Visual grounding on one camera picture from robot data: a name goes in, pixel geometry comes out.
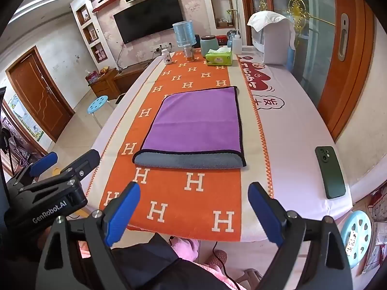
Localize orange patterned blanket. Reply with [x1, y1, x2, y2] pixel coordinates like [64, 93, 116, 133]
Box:
[85, 48, 274, 243]

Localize purple and grey towel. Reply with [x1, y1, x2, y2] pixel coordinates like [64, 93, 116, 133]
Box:
[132, 86, 247, 170]

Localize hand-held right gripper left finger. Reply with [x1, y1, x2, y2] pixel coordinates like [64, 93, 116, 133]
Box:
[36, 182, 141, 290]

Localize teal ceramic jar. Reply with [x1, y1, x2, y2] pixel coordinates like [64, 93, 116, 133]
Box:
[200, 35, 218, 57]

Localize white water dispenser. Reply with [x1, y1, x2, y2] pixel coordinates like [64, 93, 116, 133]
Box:
[252, 11, 296, 67]

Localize dark trousers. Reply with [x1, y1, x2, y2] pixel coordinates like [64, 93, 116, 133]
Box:
[109, 233, 230, 290]

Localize white spray bottle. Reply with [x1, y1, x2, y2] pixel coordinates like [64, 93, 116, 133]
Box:
[231, 31, 242, 55]

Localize wooden sliding door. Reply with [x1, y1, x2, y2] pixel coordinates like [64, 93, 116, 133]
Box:
[316, 0, 377, 142]

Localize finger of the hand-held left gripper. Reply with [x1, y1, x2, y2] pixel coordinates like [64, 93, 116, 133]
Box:
[59, 149, 101, 178]
[28, 152, 59, 178]

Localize blue plastic stool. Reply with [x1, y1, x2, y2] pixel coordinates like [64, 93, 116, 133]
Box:
[87, 95, 109, 129]

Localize green tissue box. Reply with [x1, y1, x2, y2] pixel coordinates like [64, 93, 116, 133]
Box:
[205, 47, 234, 67]

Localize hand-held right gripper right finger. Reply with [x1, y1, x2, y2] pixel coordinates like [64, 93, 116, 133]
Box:
[248, 182, 354, 290]

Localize pink snack bag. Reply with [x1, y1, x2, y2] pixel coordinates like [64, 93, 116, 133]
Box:
[85, 70, 100, 85]

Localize light blue perforated stool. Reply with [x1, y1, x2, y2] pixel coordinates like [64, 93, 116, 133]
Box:
[340, 210, 373, 269]

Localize red wall shelf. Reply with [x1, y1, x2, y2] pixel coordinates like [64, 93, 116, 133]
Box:
[92, 0, 121, 13]

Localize pink slipper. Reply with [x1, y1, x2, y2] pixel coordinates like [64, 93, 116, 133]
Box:
[203, 249, 228, 268]

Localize black wall television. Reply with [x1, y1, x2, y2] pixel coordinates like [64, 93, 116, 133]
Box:
[113, 0, 184, 44]

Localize white printed tablecloth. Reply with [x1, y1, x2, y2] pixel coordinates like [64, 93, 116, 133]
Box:
[71, 44, 354, 245]

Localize dark green smartphone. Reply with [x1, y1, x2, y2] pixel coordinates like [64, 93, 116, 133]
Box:
[315, 145, 346, 200]

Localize blue plastic water jug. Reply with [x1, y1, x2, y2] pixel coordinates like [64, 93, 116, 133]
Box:
[172, 21, 196, 63]

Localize wall poster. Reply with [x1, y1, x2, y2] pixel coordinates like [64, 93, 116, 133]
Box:
[8, 93, 45, 142]

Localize white cloth cover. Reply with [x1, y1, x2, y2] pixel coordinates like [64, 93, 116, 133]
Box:
[247, 10, 292, 34]

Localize wooden tv cabinet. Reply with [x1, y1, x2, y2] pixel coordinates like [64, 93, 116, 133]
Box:
[89, 62, 149, 101]

